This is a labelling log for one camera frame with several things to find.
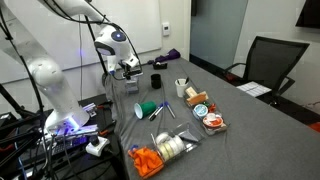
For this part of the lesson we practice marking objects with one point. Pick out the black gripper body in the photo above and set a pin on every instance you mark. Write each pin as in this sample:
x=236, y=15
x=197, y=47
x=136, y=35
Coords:
x=129, y=72

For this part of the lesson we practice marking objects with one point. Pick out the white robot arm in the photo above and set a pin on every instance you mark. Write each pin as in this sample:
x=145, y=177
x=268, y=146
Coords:
x=47, y=76

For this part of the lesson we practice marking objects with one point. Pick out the small clear plastic case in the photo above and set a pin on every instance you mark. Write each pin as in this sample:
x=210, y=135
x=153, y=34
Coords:
x=132, y=86

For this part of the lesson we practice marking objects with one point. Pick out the black cup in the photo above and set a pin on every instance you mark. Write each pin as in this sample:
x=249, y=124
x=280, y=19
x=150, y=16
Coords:
x=156, y=81

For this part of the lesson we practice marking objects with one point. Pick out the black tape dispenser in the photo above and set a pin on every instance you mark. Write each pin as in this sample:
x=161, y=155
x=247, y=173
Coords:
x=159, y=66

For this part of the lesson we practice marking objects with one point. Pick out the green plastic cup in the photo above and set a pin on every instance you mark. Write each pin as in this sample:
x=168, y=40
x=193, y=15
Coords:
x=144, y=109

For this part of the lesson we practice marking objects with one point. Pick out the purple cloth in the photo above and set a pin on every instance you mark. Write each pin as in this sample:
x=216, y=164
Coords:
x=171, y=55

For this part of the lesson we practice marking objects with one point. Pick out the black cap marker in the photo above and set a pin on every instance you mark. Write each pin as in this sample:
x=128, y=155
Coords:
x=156, y=112

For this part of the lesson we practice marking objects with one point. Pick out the silver blue cap marker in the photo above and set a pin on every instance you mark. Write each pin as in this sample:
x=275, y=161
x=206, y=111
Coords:
x=170, y=109

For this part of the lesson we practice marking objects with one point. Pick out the white paper cup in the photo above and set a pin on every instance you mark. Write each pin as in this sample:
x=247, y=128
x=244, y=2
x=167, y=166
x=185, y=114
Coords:
x=181, y=85

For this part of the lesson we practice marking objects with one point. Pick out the whiteboard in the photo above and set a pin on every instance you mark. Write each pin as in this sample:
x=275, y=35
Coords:
x=37, y=32

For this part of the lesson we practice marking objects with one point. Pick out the wooden brush block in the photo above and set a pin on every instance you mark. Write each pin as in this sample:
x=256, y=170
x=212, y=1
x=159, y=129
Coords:
x=194, y=97

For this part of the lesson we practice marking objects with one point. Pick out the white ribbon spool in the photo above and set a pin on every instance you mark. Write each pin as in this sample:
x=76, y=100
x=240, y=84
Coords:
x=162, y=137

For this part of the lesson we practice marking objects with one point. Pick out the blue clip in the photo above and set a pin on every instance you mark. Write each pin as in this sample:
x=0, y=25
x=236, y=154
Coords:
x=134, y=147

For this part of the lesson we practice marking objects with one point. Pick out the white control button box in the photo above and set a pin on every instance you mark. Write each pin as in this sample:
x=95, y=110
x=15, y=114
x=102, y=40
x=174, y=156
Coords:
x=96, y=145

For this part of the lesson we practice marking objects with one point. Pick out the blue label tape roll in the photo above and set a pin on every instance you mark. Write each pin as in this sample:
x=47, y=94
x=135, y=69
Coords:
x=200, y=111

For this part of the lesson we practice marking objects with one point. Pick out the clear tray with rolls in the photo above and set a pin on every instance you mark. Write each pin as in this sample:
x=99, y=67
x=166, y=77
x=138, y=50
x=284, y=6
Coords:
x=212, y=108

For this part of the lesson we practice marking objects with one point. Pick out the white tape roll stack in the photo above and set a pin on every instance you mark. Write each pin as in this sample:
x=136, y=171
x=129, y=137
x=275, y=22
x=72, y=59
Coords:
x=171, y=148

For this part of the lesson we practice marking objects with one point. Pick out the long clear organizer tray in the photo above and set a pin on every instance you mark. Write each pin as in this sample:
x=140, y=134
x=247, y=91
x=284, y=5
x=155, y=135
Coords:
x=188, y=133

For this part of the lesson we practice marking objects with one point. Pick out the orange rubber gloves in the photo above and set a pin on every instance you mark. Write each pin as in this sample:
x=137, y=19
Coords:
x=146, y=161

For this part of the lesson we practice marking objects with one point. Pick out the orange label tape roll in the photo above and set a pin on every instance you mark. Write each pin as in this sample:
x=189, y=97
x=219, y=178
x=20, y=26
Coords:
x=211, y=120

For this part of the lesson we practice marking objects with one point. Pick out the white paper sheet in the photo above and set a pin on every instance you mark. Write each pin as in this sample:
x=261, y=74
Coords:
x=254, y=89

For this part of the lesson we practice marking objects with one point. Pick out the black office chair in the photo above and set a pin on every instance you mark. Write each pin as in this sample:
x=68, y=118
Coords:
x=268, y=63

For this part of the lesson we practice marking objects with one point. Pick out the white wall thermostat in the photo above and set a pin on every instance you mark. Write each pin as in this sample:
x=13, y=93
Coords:
x=166, y=28

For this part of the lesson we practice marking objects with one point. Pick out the wall monitor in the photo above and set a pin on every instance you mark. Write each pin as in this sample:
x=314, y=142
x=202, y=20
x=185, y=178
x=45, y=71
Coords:
x=310, y=15

